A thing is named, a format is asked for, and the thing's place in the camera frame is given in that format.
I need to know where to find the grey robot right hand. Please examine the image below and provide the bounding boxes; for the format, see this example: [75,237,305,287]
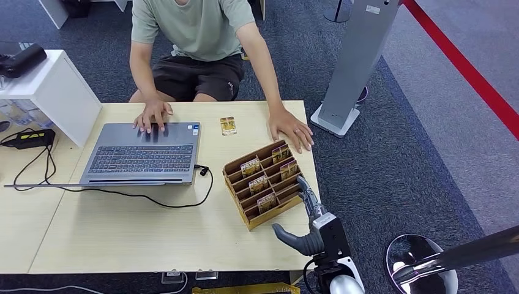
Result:
[271,175,327,257]

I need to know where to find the person's left hand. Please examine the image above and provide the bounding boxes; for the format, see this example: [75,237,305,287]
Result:
[267,106,315,154]

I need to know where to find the person's right hand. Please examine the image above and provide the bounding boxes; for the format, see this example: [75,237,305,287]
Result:
[132,99,174,135]

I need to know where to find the hotel key card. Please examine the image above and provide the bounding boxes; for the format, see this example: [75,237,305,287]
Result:
[257,192,277,214]
[219,116,238,137]
[271,145,292,164]
[248,175,270,195]
[280,159,300,181]
[240,158,261,178]

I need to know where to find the wooden card holder rack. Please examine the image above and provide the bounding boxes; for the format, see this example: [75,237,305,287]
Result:
[222,140,305,232]

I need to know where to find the person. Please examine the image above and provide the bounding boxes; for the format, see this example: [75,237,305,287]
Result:
[129,0,315,154]

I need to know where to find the wooden table leg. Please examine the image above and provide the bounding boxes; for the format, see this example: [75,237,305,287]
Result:
[289,271,312,286]

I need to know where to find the grey laptop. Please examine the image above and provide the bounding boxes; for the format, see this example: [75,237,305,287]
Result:
[4,122,201,189]

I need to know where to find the yellow flat object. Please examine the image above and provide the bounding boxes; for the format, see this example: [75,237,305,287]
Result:
[191,283,301,294]

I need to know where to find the grey kiosk stand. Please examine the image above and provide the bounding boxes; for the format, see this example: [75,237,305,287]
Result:
[310,0,402,139]

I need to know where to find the white cabinet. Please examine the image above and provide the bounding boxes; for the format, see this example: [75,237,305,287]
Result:
[0,49,102,147]

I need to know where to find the grey desk power socket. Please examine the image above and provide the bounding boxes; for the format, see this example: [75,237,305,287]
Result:
[195,269,219,282]

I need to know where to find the round grey stanchion base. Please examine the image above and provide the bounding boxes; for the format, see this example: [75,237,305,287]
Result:
[324,0,354,24]

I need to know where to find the black power adapter yellow label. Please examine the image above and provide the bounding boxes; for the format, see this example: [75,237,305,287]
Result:
[1,129,56,150]

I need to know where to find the clear plastic bottles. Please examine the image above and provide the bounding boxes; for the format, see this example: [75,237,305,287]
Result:
[0,99,56,129]

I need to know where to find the white desk power socket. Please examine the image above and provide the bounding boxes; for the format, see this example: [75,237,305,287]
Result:
[161,269,183,285]

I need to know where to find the black handheld device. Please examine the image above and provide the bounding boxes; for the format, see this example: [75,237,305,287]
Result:
[0,43,48,79]

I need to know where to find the white furniture panel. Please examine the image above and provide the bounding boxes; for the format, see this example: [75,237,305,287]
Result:
[38,0,70,30]

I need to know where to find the chrome stanchion with dark pole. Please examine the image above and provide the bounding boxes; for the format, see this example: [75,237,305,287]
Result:
[385,225,519,294]

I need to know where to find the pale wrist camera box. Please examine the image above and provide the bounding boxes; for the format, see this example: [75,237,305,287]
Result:
[312,213,337,230]

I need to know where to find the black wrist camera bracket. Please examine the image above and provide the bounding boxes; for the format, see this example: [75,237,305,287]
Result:
[320,219,352,265]

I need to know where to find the black laptop power cable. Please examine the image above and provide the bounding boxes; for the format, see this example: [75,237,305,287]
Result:
[12,144,214,209]

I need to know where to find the white cable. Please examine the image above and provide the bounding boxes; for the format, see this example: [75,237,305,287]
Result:
[0,273,189,294]

